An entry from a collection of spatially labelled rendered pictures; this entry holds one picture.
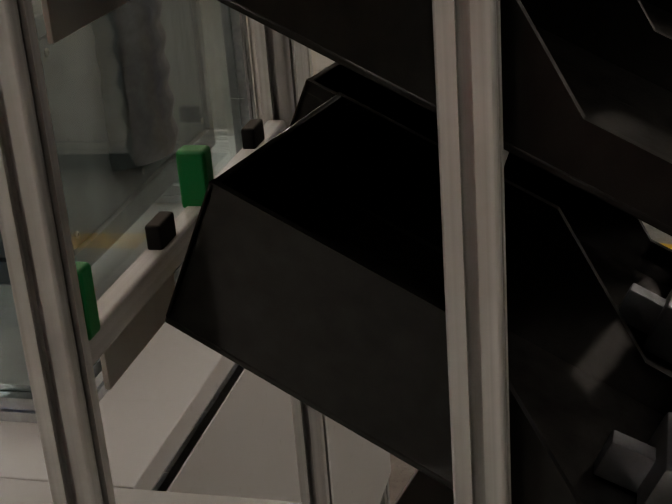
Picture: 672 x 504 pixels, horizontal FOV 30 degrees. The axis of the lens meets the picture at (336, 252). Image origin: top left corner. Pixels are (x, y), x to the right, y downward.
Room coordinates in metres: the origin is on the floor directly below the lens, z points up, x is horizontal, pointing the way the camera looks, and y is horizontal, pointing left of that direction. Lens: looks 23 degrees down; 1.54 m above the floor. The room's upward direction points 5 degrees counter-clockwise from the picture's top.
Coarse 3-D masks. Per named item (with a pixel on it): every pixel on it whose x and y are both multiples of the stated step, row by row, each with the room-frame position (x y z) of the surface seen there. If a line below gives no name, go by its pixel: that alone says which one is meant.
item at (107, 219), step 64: (192, 0) 1.68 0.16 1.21; (64, 64) 1.30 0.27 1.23; (192, 64) 1.66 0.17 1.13; (64, 128) 1.28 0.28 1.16; (128, 128) 1.43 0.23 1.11; (192, 128) 1.63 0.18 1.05; (64, 192) 1.26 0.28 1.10; (128, 192) 1.41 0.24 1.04; (0, 256) 1.21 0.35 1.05; (128, 256) 1.38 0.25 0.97; (0, 320) 1.22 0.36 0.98; (0, 384) 1.22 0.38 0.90
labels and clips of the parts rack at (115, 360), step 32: (64, 0) 0.52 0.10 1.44; (96, 0) 0.55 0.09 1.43; (128, 0) 0.58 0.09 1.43; (64, 32) 0.51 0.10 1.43; (256, 128) 0.70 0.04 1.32; (192, 160) 0.61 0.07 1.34; (192, 192) 0.61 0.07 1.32; (160, 224) 0.56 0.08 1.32; (160, 288) 0.57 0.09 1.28; (96, 320) 0.47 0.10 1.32; (160, 320) 0.56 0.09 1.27; (128, 352) 0.53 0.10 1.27
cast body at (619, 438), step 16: (656, 432) 0.47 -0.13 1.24; (608, 448) 0.46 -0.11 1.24; (624, 448) 0.46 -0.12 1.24; (640, 448) 0.46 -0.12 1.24; (656, 448) 0.46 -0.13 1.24; (608, 464) 0.46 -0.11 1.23; (624, 464) 0.46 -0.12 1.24; (640, 464) 0.46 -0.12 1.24; (656, 464) 0.45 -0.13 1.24; (608, 480) 0.46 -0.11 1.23; (624, 480) 0.46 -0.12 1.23; (640, 480) 0.46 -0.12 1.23; (656, 480) 0.44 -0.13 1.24; (640, 496) 0.45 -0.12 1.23; (656, 496) 0.44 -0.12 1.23
